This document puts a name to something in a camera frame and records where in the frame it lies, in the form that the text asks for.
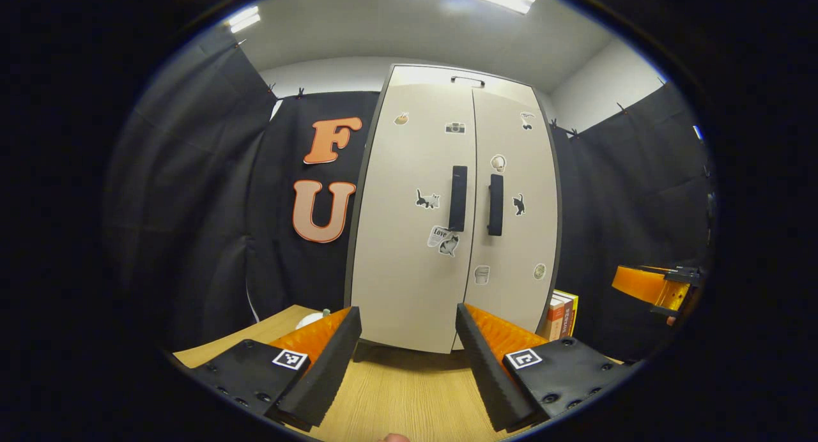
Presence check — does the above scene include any white shoe cabinet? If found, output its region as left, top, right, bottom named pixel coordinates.
left=345, top=64, right=563, bottom=354

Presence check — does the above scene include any white cabinet door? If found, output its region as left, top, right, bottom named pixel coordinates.
left=452, top=89, right=560, bottom=350
left=350, top=84, right=477, bottom=354

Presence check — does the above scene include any small white object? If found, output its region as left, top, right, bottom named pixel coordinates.
left=295, top=309, right=333, bottom=331

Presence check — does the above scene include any yellow book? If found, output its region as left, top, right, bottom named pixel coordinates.
left=553, top=290, right=580, bottom=338

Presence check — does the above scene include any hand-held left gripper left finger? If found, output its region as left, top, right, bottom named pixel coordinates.
left=189, top=307, right=363, bottom=432

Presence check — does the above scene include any white cabinet drawer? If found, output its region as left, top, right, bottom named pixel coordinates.
left=389, top=65, right=536, bottom=93

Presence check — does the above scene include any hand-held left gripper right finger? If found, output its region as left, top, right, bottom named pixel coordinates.
left=455, top=303, right=640, bottom=433

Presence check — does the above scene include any black backdrop cloth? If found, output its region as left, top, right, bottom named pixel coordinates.
left=550, top=81, right=716, bottom=363
left=105, top=30, right=381, bottom=353

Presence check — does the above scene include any orange and white book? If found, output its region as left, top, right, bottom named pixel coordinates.
left=543, top=295, right=568, bottom=342

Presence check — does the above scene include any black door handle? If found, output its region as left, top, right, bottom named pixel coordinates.
left=488, top=174, right=504, bottom=237
left=449, top=165, right=468, bottom=232

